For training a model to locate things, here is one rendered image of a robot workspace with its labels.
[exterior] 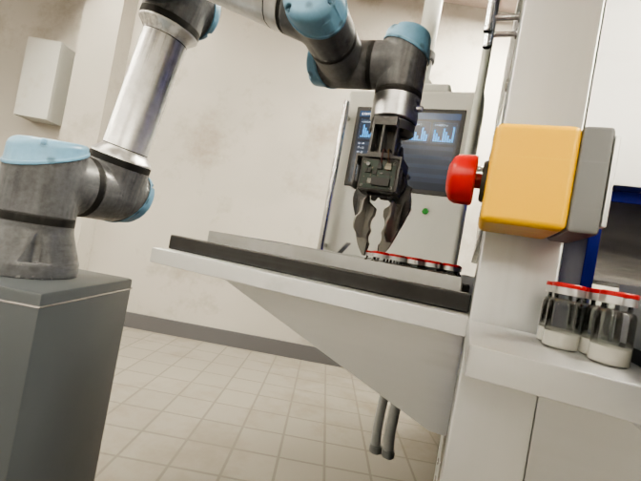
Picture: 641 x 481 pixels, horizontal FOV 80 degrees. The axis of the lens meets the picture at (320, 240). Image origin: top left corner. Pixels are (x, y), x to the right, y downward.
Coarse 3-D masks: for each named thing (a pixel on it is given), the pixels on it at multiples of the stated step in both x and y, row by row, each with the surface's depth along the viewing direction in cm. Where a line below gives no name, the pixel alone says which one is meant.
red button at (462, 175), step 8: (456, 160) 30; (464, 160) 30; (472, 160) 30; (448, 168) 31; (456, 168) 30; (464, 168) 29; (472, 168) 29; (448, 176) 30; (456, 176) 30; (464, 176) 29; (472, 176) 29; (480, 176) 30; (448, 184) 30; (456, 184) 30; (464, 184) 30; (472, 184) 29; (480, 184) 30; (448, 192) 31; (456, 192) 30; (464, 192) 30; (472, 192) 30; (456, 200) 31; (464, 200) 30
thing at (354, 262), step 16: (208, 240) 54; (224, 240) 53; (240, 240) 52; (256, 240) 52; (272, 240) 71; (288, 256) 50; (304, 256) 49; (320, 256) 48; (336, 256) 47; (352, 256) 73; (368, 272) 46; (384, 272) 45; (400, 272) 44; (416, 272) 44; (432, 272) 43; (448, 288) 42
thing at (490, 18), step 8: (488, 0) 81; (496, 0) 80; (488, 8) 81; (496, 8) 81; (488, 16) 81; (496, 16) 80; (504, 16) 80; (512, 16) 79; (488, 24) 80; (488, 32) 82
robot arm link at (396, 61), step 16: (400, 32) 59; (416, 32) 58; (384, 48) 59; (400, 48) 58; (416, 48) 58; (384, 64) 59; (400, 64) 58; (416, 64) 58; (384, 80) 59; (400, 80) 58; (416, 80) 59
